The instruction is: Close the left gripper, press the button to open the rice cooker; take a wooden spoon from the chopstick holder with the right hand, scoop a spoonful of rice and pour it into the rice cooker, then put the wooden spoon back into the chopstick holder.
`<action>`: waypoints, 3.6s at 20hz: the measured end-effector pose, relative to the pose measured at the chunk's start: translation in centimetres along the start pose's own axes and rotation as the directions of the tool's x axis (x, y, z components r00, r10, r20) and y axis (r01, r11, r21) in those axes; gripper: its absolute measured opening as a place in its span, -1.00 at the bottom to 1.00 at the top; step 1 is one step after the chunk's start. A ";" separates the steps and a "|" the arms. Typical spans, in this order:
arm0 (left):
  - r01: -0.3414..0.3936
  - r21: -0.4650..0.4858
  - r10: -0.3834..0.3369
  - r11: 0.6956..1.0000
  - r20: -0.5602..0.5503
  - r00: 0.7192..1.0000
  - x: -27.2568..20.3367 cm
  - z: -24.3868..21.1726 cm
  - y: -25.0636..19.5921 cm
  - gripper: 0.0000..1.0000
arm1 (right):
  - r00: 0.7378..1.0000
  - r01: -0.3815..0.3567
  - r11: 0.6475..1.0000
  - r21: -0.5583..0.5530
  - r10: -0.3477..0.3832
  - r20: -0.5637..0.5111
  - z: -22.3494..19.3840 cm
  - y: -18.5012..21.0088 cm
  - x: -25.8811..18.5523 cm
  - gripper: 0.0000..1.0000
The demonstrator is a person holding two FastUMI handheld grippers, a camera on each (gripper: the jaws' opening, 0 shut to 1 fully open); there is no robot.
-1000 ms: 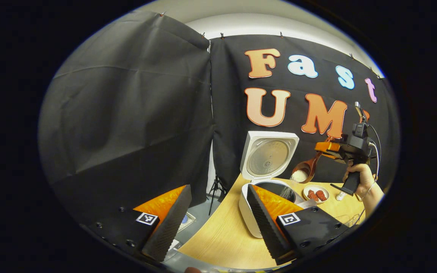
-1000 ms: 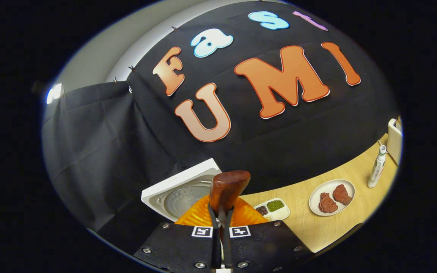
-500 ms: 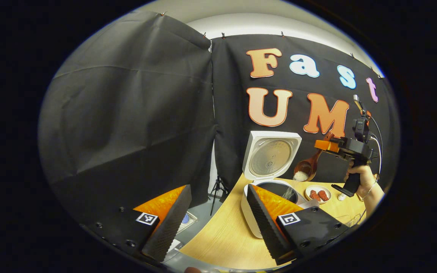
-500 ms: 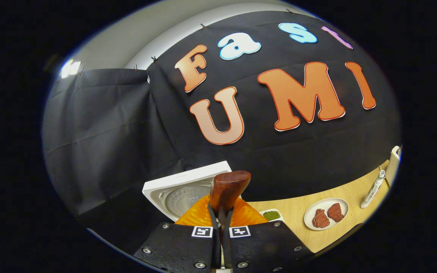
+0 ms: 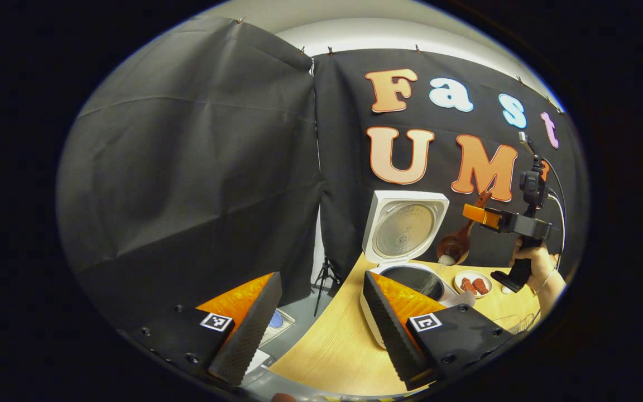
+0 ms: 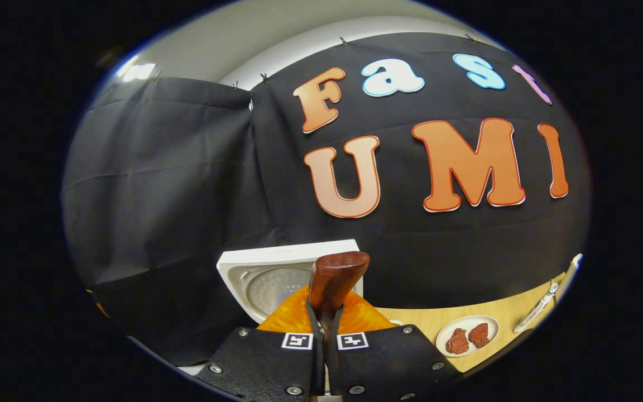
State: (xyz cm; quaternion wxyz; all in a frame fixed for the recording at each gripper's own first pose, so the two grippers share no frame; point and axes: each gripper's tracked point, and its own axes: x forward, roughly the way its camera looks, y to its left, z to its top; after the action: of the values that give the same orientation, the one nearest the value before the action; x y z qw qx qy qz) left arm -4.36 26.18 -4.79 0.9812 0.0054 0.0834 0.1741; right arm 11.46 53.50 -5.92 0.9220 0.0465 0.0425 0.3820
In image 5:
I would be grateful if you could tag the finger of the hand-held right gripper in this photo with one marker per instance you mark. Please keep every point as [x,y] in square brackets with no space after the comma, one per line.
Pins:
[480,215]

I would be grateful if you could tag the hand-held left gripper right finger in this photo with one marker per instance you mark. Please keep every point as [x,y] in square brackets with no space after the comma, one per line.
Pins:
[391,340]

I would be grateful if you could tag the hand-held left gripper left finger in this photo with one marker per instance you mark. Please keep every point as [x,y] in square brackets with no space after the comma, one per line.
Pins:
[254,332]

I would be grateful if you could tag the brown wooden spoon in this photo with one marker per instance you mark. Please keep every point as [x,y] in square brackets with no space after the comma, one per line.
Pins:
[455,245]

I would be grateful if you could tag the white rice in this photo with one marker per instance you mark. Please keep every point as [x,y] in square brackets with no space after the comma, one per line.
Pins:
[447,260]

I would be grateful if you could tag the white rice cooker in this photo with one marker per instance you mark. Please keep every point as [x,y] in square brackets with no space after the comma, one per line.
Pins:
[380,204]

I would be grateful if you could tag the clear tub with blue lid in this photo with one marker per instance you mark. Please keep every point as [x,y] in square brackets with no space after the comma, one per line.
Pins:
[277,326]

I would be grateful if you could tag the white box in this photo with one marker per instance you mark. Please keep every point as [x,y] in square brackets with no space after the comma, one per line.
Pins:
[255,362]

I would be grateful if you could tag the red meat piece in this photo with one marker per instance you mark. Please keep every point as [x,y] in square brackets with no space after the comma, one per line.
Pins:
[481,286]
[468,286]

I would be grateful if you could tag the white round plate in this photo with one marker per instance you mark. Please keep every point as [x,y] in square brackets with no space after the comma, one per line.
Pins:
[458,283]

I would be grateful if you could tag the black tripod stand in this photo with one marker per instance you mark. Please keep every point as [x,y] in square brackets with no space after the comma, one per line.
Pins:
[326,268]

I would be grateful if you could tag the black backdrop cloth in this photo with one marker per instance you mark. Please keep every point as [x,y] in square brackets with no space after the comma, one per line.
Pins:
[187,167]

